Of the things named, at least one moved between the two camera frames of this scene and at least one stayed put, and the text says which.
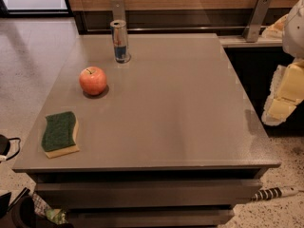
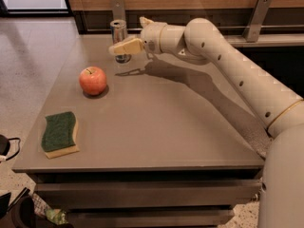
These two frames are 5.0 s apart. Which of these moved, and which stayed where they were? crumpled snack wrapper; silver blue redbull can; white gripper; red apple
Moved: white gripper
Stayed: red apple; silver blue redbull can; crumpled snack wrapper
